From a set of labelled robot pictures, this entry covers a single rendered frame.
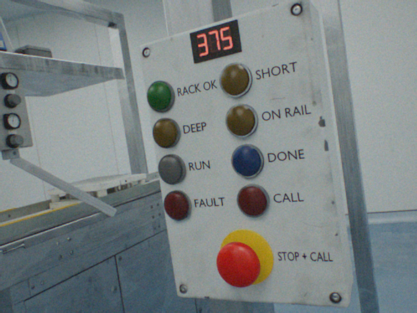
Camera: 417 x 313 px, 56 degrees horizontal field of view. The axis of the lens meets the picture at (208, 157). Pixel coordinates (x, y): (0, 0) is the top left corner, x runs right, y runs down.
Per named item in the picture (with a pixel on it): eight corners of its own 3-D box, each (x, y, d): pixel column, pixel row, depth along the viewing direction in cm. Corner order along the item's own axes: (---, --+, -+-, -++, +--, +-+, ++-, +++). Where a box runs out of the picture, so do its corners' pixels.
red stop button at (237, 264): (259, 292, 32) (252, 245, 32) (216, 289, 34) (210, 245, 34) (275, 271, 36) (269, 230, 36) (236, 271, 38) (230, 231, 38)
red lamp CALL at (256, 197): (267, 217, 34) (263, 185, 33) (238, 218, 35) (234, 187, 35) (270, 214, 34) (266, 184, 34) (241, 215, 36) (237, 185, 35)
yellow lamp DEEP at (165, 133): (177, 145, 37) (172, 117, 37) (153, 149, 38) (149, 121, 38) (181, 145, 38) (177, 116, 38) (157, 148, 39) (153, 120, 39)
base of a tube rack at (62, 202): (104, 206, 123) (103, 199, 123) (49, 210, 134) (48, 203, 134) (149, 191, 145) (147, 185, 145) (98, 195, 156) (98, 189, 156)
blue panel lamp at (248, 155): (262, 176, 33) (257, 144, 33) (233, 178, 35) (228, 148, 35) (265, 174, 34) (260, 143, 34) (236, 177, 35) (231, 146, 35)
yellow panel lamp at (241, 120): (255, 134, 33) (251, 102, 33) (226, 138, 35) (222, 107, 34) (259, 133, 34) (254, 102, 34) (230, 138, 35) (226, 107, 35)
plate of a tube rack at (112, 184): (102, 190, 123) (100, 184, 123) (47, 195, 134) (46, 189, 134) (147, 178, 145) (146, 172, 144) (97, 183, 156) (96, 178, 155)
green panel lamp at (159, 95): (171, 108, 37) (166, 79, 37) (147, 112, 38) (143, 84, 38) (175, 108, 37) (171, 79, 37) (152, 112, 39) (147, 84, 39)
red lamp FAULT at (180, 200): (188, 220, 37) (183, 191, 37) (164, 220, 39) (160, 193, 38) (192, 217, 38) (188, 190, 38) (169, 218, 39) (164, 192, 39)
